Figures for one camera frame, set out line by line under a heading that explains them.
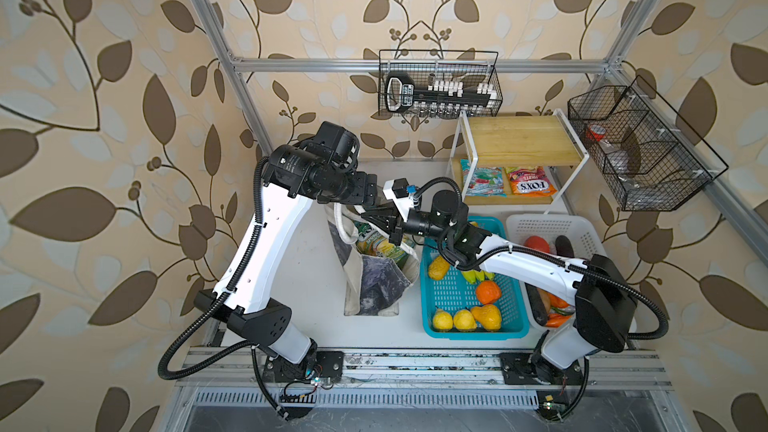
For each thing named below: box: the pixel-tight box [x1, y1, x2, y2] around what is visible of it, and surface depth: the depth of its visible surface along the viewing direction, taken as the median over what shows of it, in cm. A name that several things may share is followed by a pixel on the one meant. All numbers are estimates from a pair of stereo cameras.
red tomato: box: [524, 235, 551, 253], surface depth 93 cm
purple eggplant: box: [555, 235, 575, 258], surface depth 95 cm
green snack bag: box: [356, 221, 416, 265], surface depth 83 cm
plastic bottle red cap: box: [585, 124, 628, 174], surface depth 82 cm
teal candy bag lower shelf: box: [460, 159, 508, 197], surface depth 91 cm
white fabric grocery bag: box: [325, 202, 422, 316], surface depth 74 cm
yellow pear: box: [472, 304, 501, 332], surface depth 79 cm
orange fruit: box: [476, 280, 502, 305], surface depth 83 cm
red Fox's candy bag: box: [506, 166, 557, 195], surface depth 93 cm
